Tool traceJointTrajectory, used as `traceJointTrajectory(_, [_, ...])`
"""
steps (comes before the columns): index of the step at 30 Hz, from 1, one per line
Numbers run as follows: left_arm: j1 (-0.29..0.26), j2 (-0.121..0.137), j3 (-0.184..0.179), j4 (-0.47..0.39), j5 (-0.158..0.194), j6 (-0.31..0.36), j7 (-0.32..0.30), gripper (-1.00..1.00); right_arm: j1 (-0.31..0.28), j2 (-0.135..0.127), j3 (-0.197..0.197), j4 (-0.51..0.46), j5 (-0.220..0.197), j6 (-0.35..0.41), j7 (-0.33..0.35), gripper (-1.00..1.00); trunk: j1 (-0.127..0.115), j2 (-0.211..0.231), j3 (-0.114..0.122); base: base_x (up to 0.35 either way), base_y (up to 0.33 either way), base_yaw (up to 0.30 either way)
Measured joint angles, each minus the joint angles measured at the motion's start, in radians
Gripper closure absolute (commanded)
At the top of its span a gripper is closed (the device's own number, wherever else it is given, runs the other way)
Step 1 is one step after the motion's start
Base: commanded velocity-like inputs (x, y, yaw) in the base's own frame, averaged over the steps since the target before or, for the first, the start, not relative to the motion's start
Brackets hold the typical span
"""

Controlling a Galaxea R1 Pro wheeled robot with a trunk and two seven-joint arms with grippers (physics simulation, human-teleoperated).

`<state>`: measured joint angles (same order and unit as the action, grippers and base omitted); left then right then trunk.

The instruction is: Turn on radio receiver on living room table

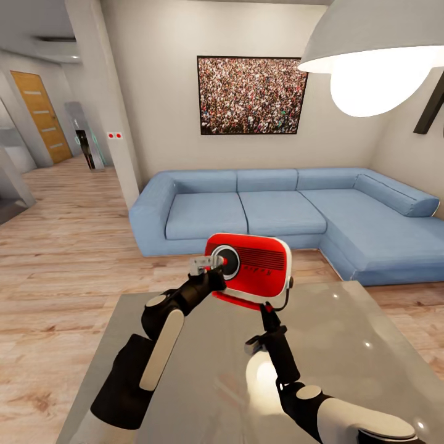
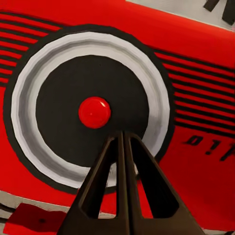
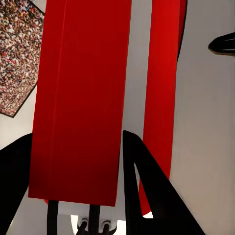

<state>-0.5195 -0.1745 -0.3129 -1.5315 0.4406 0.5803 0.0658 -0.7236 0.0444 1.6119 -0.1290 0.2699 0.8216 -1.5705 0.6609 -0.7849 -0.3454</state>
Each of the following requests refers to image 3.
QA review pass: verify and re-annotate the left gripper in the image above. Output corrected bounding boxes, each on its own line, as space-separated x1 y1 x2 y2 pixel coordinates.
208 32 235 56

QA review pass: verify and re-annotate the radio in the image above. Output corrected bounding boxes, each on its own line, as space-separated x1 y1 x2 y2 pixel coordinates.
28 0 188 235

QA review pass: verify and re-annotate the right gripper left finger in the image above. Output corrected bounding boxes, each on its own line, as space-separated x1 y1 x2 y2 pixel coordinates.
0 133 33 235

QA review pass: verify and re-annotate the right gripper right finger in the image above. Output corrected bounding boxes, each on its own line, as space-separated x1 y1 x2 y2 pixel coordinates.
122 130 205 235

